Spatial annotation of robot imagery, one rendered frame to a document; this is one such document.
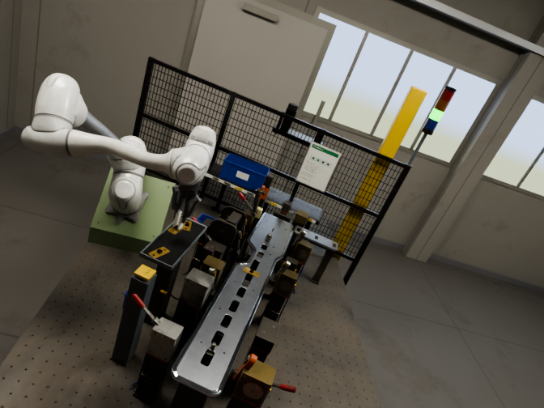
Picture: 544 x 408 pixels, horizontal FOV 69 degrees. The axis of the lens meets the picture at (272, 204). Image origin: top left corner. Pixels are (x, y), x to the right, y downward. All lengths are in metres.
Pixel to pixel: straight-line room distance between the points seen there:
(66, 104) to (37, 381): 1.02
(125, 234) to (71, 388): 0.88
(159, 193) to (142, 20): 2.42
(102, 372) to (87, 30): 3.52
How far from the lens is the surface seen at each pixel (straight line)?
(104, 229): 2.33
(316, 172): 2.75
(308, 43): 4.28
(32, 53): 4.87
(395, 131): 2.71
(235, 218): 1.95
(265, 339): 1.63
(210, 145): 1.48
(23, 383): 1.79
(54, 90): 1.72
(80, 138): 1.62
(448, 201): 5.15
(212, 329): 1.62
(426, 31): 4.60
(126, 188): 2.09
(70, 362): 1.83
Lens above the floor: 2.14
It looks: 25 degrees down
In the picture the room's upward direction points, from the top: 22 degrees clockwise
